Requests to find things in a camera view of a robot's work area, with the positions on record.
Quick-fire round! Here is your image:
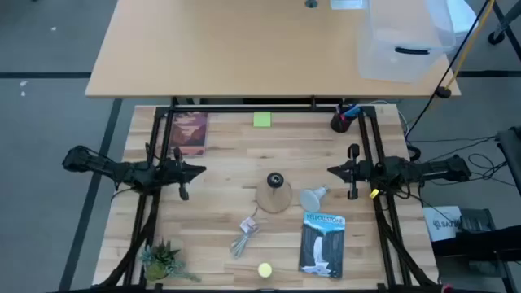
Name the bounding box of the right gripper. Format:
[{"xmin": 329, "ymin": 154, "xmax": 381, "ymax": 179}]
[{"xmin": 326, "ymin": 142, "xmax": 383, "ymax": 200}]

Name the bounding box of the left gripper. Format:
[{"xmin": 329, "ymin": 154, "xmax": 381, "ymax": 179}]
[{"xmin": 156, "ymin": 146, "xmax": 207, "ymax": 201}]

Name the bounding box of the white flood lightbulb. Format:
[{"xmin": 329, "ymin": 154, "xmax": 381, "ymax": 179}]
[{"xmin": 299, "ymin": 185, "xmax": 331, "ymax": 213}]

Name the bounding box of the wooden lamp base black socket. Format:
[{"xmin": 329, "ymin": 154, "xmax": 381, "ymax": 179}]
[{"xmin": 255, "ymin": 172, "xmax": 293, "ymax": 215}]

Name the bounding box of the clear lamp cord bundle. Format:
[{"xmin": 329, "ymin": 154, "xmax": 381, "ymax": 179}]
[{"xmin": 229, "ymin": 207, "xmax": 261, "ymax": 260}]

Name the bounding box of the brown canyon book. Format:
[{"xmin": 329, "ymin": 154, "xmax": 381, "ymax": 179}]
[{"xmin": 169, "ymin": 112, "xmax": 209, "ymax": 158}]

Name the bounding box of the black mesh pen cup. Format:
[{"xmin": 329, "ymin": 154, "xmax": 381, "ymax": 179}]
[{"xmin": 329, "ymin": 106, "xmax": 358, "ymax": 134}]

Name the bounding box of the blue Yellowstone book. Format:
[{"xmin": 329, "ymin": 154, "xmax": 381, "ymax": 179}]
[{"xmin": 298, "ymin": 211, "xmax": 347, "ymax": 279}]

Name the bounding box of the green sticky note pad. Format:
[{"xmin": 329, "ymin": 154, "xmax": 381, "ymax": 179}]
[{"xmin": 252, "ymin": 112, "xmax": 273, "ymax": 129}]

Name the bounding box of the small green succulent plant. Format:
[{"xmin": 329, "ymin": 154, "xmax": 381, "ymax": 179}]
[{"xmin": 138, "ymin": 238, "xmax": 203, "ymax": 284}]

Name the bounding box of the white printed box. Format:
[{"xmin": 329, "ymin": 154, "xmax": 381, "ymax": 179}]
[{"xmin": 422, "ymin": 205, "xmax": 464, "ymax": 243}]

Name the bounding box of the tan wooden desk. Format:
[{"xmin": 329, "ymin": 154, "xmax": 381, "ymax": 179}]
[{"xmin": 84, "ymin": 0, "xmax": 462, "ymax": 98}]

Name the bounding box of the black box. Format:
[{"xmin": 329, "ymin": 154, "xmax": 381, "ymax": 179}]
[{"xmin": 459, "ymin": 208, "xmax": 497, "ymax": 234}]

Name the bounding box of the clear plastic storage bin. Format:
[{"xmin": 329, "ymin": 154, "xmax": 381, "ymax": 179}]
[{"xmin": 357, "ymin": 0, "xmax": 457, "ymax": 84}]

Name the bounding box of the black equipment stand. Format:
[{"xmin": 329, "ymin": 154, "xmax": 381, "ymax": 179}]
[{"xmin": 430, "ymin": 227, "xmax": 521, "ymax": 293}]

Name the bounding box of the clear plastic sheet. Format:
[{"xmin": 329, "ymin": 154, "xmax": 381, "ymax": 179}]
[{"xmin": 329, "ymin": 0, "xmax": 364, "ymax": 11}]

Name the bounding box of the black chair seat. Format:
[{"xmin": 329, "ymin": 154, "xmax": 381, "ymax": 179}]
[{"xmin": 495, "ymin": 125, "xmax": 521, "ymax": 196}]

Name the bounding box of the black chair base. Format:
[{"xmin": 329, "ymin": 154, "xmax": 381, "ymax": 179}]
[{"xmin": 487, "ymin": 0, "xmax": 521, "ymax": 46}]

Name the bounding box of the black hanging cable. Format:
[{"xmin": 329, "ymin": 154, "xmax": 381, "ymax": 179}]
[{"xmin": 405, "ymin": 0, "xmax": 492, "ymax": 139}]

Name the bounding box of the black floor cable tangle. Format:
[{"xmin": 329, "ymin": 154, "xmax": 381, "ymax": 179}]
[{"xmin": 406, "ymin": 136, "xmax": 510, "ymax": 189}]

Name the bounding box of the yellow hanging cable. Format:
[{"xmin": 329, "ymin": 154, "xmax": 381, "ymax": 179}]
[{"xmin": 445, "ymin": 0, "xmax": 497, "ymax": 90}]

